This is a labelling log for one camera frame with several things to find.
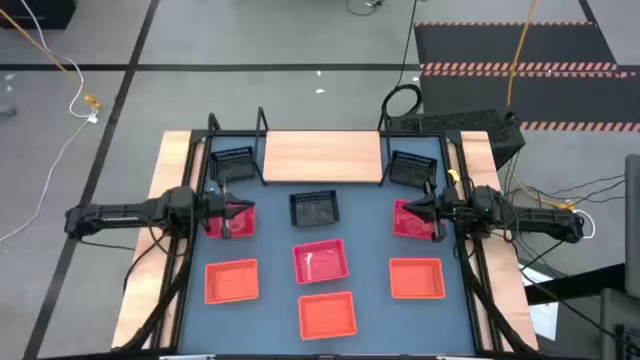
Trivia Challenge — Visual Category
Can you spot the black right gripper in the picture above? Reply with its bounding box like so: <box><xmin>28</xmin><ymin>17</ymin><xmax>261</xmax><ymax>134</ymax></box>
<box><xmin>402</xmin><ymin>180</ymin><xmax>464</xmax><ymax>245</ymax></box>

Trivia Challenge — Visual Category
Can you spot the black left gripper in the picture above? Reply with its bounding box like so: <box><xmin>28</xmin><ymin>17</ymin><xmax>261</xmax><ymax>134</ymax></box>
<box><xmin>201</xmin><ymin>179</ymin><xmax>257</xmax><ymax>240</ymax></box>

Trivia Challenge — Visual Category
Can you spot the red plastic basket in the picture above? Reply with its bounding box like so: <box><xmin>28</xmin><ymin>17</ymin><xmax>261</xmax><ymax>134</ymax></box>
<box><xmin>392</xmin><ymin>199</ymin><xmax>436</xmax><ymax>240</ymax></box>
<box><xmin>292</xmin><ymin>238</ymin><xmax>350</xmax><ymax>286</ymax></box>
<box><xmin>204</xmin><ymin>202</ymin><xmax>257</xmax><ymax>240</ymax></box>

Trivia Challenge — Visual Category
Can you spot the black plastic basket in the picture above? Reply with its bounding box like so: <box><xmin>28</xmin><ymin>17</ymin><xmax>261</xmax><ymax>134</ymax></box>
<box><xmin>209</xmin><ymin>146</ymin><xmax>257</xmax><ymax>185</ymax></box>
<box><xmin>388</xmin><ymin>149</ymin><xmax>439</xmax><ymax>190</ymax></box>
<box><xmin>288</xmin><ymin>189</ymin><xmax>341</xmax><ymax>228</ymax></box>

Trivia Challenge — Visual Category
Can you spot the orange plastic basket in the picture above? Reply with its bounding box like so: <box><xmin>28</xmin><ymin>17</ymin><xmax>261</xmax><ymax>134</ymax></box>
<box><xmin>388</xmin><ymin>257</ymin><xmax>447</xmax><ymax>301</ymax></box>
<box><xmin>203</xmin><ymin>258</ymin><xmax>260</xmax><ymax>305</ymax></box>
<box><xmin>297</xmin><ymin>291</ymin><xmax>359</xmax><ymax>342</ymax></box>

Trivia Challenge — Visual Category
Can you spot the blue table mat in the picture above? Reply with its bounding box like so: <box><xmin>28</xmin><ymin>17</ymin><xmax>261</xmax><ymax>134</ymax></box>
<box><xmin>177</xmin><ymin>135</ymin><xmax>477</xmax><ymax>357</ymax></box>

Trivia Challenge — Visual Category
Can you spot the black computer tower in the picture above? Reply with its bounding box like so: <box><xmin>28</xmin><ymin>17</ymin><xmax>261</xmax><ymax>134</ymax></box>
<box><xmin>389</xmin><ymin>108</ymin><xmax>527</xmax><ymax>169</ymax></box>

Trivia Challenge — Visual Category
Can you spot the white paper sheet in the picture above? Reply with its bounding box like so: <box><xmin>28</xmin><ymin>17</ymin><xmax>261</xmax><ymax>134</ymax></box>
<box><xmin>519</xmin><ymin>264</ymin><xmax>560</xmax><ymax>342</ymax></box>

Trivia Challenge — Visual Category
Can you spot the black striped-edge floor mat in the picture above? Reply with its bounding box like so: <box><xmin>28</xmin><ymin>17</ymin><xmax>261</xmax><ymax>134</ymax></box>
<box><xmin>419</xmin><ymin>69</ymin><xmax>640</xmax><ymax>134</ymax></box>
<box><xmin>413</xmin><ymin>21</ymin><xmax>620</xmax><ymax>71</ymax></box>

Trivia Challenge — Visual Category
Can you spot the black beam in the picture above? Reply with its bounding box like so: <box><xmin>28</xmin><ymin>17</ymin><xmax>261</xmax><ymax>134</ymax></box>
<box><xmin>523</xmin><ymin>263</ymin><xmax>627</xmax><ymax>307</ymax></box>

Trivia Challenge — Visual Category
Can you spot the grey panel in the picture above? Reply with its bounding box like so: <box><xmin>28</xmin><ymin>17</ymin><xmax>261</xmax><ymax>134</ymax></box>
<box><xmin>624</xmin><ymin>153</ymin><xmax>640</xmax><ymax>300</ymax></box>

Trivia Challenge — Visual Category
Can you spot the grey cabinet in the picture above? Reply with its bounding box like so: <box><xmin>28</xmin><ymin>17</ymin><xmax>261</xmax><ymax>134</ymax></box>
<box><xmin>599</xmin><ymin>287</ymin><xmax>640</xmax><ymax>360</ymax></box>

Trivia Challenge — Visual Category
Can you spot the black cabinet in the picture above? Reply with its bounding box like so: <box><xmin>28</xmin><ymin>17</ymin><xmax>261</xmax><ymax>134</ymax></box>
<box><xmin>0</xmin><ymin>0</ymin><xmax>79</xmax><ymax>30</ymax></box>

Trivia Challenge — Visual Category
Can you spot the black table frame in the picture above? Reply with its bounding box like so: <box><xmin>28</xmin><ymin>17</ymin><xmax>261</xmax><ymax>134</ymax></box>
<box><xmin>164</xmin><ymin>112</ymin><xmax>504</xmax><ymax>360</ymax></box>

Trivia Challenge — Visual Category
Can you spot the black cable sleeve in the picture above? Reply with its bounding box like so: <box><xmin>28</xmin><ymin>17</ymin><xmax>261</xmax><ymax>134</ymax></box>
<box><xmin>114</xmin><ymin>219</ymin><xmax>197</xmax><ymax>351</ymax></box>
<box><xmin>455</xmin><ymin>227</ymin><xmax>539</xmax><ymax>357</ymax></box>

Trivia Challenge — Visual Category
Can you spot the black hanging cable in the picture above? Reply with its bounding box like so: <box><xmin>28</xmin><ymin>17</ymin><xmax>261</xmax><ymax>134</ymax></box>
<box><xmin>380</xmin><ymin>0</ymin><xmax>425</xmax><ymax>120</ymax></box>

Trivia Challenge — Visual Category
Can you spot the white cable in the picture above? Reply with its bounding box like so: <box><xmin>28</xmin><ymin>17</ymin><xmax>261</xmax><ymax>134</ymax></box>
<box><xmin>0</xmin><ymin>0</ymin><xmax>101</xmax><ymax>244</ymax></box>
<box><xmin>572</xmin><ymin>208</ymin><xmax>597</xmax><ymax>240</ymax></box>

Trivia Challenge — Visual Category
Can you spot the yellow hanging extension cable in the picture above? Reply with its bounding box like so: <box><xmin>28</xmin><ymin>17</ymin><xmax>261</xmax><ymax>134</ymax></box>
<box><xmin>505</xmin><ymin>0</ymin><xmax>577</xmax><ymax>211</ymax></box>
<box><xmin>0</xmin><ymin>7</ymin><xmax>103</xmax><ymax>110</ymax></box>

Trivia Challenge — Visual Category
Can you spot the black floor cable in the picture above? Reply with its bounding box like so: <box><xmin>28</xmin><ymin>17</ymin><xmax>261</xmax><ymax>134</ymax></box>
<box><xmin>344</xmin><ymin>0</ymin><xmax>389</xmax><ymax>17</ymax></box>

